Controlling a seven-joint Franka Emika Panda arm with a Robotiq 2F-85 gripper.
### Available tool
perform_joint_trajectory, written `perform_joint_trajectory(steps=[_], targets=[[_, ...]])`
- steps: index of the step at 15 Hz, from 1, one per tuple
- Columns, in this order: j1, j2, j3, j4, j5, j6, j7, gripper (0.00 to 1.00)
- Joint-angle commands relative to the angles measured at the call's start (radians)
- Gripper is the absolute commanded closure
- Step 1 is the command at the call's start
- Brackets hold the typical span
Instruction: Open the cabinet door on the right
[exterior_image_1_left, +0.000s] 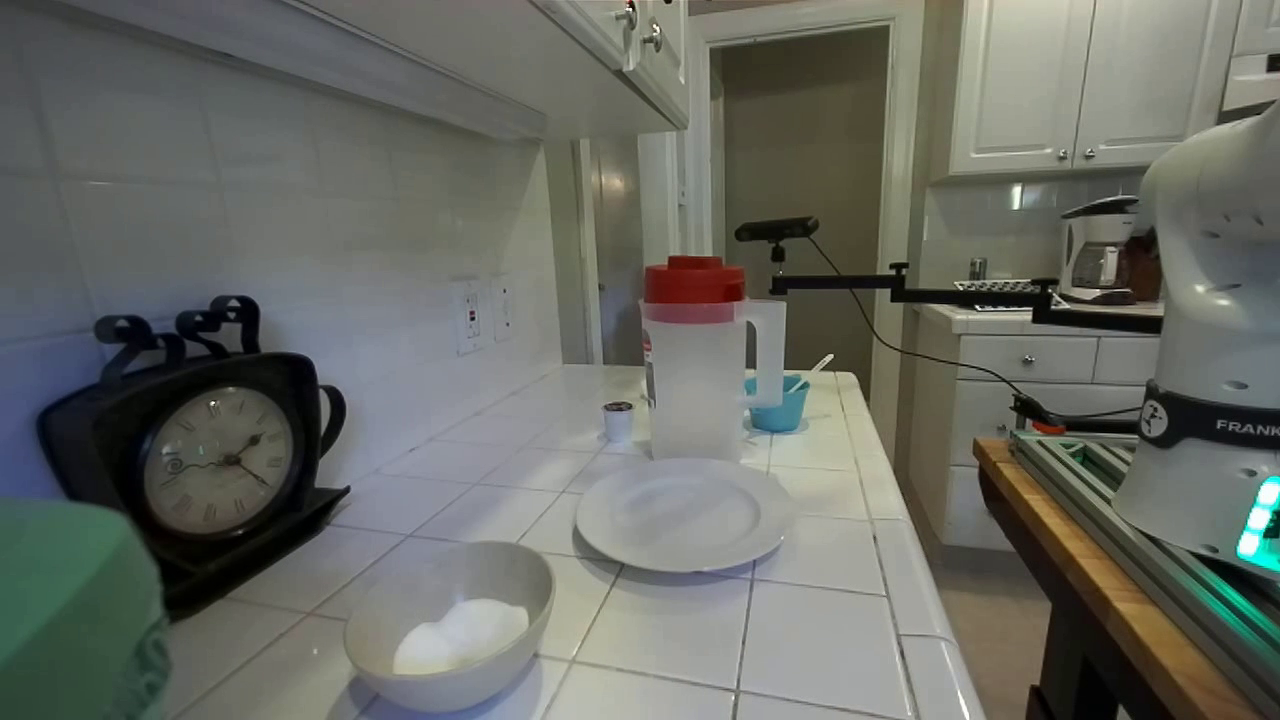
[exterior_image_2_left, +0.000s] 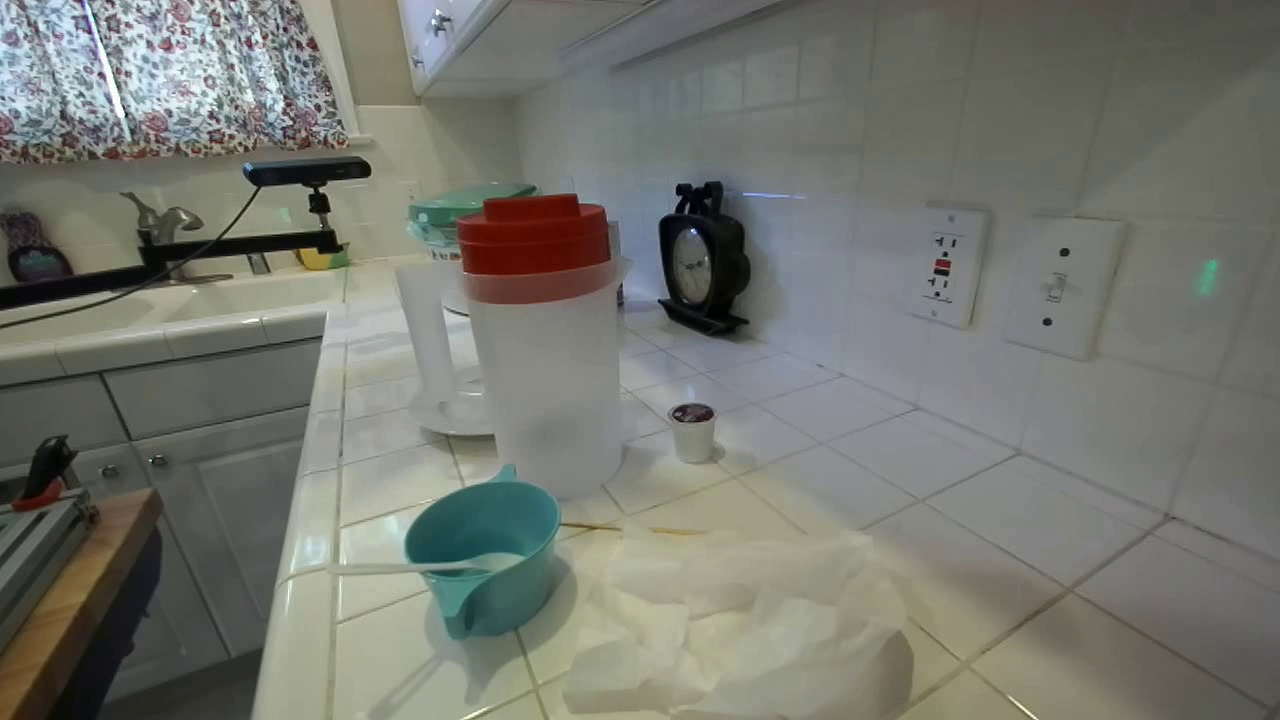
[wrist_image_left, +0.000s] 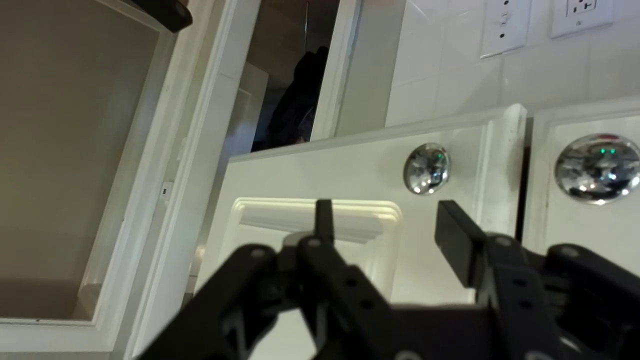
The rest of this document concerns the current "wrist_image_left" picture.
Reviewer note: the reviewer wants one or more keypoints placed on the dark hanging garment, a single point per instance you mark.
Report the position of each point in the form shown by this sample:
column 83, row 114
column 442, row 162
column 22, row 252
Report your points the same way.
column 292, row 106

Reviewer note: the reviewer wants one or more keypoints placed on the white door frame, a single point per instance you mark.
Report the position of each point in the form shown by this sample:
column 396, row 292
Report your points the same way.
column 193, row 133

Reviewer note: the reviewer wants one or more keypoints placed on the white wall light switch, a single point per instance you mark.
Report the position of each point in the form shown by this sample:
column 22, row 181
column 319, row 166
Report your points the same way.
column 505, row 26

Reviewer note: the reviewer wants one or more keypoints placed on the white cabinet drawer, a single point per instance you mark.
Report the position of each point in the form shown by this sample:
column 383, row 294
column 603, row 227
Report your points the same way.
column 347, row 173

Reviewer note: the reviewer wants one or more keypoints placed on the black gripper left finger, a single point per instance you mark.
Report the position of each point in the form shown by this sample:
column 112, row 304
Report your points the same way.
column 266, row 307

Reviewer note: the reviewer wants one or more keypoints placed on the black stereo camera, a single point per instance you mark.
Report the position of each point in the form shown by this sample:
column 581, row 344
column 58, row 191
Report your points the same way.
column 163, row 12

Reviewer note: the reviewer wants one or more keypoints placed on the white GFCI wall outlet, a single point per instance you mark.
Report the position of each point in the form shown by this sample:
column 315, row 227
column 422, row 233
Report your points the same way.
column 581, row 16

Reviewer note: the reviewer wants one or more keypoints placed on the chrome cabinet knob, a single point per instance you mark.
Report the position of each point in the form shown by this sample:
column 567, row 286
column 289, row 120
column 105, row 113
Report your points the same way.
column 426, row 169
column 597, row 166

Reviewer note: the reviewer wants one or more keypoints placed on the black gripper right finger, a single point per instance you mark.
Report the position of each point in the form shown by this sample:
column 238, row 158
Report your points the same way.
column 552, row 301

